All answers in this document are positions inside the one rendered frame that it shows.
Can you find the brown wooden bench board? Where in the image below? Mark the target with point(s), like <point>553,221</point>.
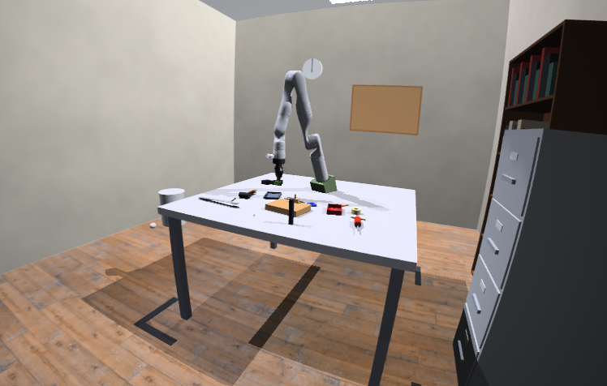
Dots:
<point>282,206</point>

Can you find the black mallet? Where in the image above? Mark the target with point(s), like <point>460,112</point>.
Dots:
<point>247,195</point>

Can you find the red open tray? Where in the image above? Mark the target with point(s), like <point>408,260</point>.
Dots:
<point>334,209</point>

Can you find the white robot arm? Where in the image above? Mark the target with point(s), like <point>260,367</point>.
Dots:
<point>296,79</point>

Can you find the grey flat bar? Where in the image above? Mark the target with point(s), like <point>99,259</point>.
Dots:
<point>212,200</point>

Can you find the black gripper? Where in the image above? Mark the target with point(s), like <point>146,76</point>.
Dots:
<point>278,167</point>

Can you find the black cylinder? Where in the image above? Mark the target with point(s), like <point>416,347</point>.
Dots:
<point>291,212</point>

